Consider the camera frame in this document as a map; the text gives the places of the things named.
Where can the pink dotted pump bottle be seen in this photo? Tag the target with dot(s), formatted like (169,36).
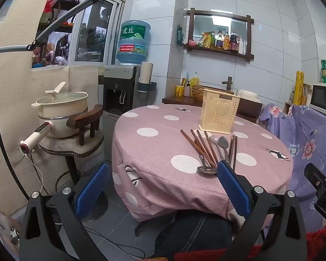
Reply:
(188,89)

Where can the bronze faucet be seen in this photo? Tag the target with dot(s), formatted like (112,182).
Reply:
(228,83)

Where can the glass pot lid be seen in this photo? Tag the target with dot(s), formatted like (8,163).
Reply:
(55,89)

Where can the person's jeans leg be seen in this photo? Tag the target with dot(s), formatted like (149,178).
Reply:
(195,233)

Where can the dark soy sauce bottle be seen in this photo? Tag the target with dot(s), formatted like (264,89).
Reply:
(234,43)

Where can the grey water dispenser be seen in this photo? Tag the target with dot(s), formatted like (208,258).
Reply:
(119,87)

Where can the blue water jug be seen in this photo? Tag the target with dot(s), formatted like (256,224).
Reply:
(133,40)

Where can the purple label bottle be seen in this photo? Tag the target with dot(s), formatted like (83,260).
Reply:
(219,40)

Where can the white and brown rice cooker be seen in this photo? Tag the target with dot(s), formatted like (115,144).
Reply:
(248,96)

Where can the woven pattern basin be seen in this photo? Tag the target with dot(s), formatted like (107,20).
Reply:
(197,91)

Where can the window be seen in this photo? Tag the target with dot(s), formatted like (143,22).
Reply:
(93,32)

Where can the dark wooden counter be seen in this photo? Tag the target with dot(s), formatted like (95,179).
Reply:
(179,100)

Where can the white microwave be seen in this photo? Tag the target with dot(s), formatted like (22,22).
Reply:
(322,98)

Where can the yellow roll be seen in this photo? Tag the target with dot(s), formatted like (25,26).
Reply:
(298,87)

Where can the white paper cup stack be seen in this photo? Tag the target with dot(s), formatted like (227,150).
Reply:
(146,72)

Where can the yellow soap bottle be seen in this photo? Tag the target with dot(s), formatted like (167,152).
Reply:
(194,80)

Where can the cream plastic utensil holder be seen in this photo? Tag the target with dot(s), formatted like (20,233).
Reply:
(218,117)

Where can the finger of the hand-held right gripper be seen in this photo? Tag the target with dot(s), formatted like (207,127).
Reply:
(316,175)

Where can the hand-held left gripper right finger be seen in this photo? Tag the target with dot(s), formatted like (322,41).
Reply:
(233,187)

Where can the white squeeze bottle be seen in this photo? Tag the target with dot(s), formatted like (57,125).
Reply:
(241,45)
(244,47)

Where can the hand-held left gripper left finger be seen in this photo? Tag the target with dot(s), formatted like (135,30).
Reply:
(93,190)

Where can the cream electric pot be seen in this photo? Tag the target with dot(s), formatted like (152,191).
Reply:
(62,114)

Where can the blue cup holder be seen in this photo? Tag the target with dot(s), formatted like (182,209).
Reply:
(148,87)

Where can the pink polka dot tablecloth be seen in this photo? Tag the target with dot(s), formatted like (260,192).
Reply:
(157,146)

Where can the green hanging packet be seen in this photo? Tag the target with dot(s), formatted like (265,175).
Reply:
(179,35)

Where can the pale pink spoon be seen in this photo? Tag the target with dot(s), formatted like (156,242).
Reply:
(214,140)

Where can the wooden framed mirror shelf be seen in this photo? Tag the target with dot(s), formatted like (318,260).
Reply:
(206,24)

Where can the wooden chair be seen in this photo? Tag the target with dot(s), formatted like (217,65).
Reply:
(70,148)

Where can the yellow seasoning packet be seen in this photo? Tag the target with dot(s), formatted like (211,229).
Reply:
(205,39)

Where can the yellow cup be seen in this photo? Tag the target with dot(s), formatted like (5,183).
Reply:
(179,90)

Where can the yellow label bottle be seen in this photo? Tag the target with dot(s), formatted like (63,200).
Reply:
(226,42)

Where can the small wooden box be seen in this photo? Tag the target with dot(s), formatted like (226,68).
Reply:
(288,108)

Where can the dark chopstick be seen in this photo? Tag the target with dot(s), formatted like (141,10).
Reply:
(235,152)
(232,152)
(229,151)

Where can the green bottle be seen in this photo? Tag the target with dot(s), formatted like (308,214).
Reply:
(212,38)

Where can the brown wooden chopstick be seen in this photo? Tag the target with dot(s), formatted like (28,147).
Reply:
(211,145)
(205,145)
(199,144)
(191,141)

